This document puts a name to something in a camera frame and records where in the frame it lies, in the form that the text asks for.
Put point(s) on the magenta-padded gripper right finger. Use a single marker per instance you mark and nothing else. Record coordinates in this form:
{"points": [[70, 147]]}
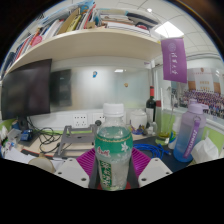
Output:
{"points": [[155, 171]]}

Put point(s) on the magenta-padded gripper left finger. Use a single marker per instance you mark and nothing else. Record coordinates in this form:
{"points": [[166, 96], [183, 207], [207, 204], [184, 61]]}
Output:
{"points": [[71, 171]]}

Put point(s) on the green-label clear drink bottle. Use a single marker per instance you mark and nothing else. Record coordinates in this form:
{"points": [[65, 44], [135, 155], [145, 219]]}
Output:
{"points": [[113, 150]]}

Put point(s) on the large purple water bottle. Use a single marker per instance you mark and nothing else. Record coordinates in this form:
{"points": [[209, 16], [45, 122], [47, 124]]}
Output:
{"points": [[188, 136]]}

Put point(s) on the dark blue mat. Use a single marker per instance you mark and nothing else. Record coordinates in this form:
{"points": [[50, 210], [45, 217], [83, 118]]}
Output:
{"points": [[173, 165]]}

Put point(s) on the grey metal laptop stand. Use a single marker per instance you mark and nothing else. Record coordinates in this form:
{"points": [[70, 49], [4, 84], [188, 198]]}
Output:
{"points": [[75, 138]]}

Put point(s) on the glass with yellow liquid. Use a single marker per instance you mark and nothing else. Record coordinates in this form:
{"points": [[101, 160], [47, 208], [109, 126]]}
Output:
{"points": [[164, 135]]}

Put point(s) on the small white bottle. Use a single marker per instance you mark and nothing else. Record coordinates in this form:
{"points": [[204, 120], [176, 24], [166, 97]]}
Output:
{"points": [[173, 138]]}

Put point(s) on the white ceramic jar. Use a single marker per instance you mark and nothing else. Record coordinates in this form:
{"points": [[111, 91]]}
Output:
{"points": [[138, 120]]}

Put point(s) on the loose white papers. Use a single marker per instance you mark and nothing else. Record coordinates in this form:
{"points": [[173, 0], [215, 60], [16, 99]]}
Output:
{"points": [[20, 155]]}

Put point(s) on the white tissue pack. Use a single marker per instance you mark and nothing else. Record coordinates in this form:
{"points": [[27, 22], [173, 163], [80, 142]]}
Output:
{"points": [[206, 151]]}

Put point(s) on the small blue box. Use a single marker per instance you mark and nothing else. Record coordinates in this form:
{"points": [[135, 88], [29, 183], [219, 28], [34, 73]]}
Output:
{"points": [[26, 135]]}

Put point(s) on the dark wine bottle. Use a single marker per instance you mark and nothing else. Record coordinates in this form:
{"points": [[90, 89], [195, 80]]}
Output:
{"points": [[151, 108]]}

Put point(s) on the group photo poster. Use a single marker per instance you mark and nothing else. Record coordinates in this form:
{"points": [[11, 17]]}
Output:
{"points": [[205, 96]]}

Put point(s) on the small orange sticker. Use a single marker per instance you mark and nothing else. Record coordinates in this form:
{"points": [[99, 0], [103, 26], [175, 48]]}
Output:
{"points": [[126, 85]]}

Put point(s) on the black computer monitor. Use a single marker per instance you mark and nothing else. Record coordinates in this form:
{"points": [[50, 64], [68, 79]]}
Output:
{"points": [[26, 88]]}

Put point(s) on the small blue sticker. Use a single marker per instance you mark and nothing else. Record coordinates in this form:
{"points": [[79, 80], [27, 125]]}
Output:
{"points": [[95, 74]]}

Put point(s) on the purple pennant flag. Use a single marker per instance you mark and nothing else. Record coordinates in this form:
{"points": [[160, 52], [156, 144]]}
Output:
{"points": [[174, 61]]}

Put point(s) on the beige shelf with books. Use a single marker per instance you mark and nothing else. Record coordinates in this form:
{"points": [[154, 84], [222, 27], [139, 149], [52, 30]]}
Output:
{"points": [[93, 43]]}

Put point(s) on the rectangular ceiling light panel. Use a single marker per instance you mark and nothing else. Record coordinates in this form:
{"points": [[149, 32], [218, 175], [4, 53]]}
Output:
{"points": [[169, 30]]}

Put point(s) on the white wall power outlet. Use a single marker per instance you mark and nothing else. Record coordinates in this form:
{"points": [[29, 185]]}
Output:
{"points": [[98, 119], [80, 120]]}

